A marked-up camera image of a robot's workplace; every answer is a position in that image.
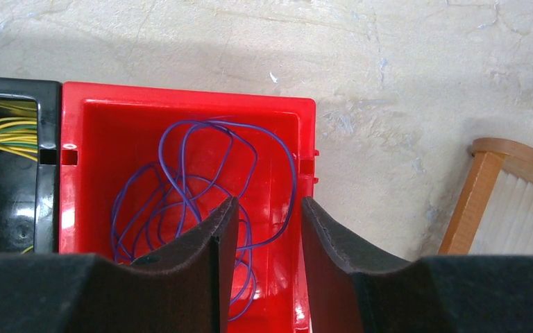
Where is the coiled yellow cable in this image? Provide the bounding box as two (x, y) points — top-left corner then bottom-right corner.
(0, 99), (40, 162)

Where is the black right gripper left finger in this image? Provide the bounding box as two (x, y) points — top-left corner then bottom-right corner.
(0, 198), (239, 332)

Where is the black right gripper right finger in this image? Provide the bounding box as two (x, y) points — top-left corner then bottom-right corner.
(301, 197), (533, 332)

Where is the red plastic bin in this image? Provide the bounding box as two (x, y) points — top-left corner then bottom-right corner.
(59, 82), (317, 332)

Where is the black plastic bin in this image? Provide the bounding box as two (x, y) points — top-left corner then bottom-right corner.
(0, 78), (62, 253)

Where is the wooden rack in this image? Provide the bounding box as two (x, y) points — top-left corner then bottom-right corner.
(438, 137), (533, 255)

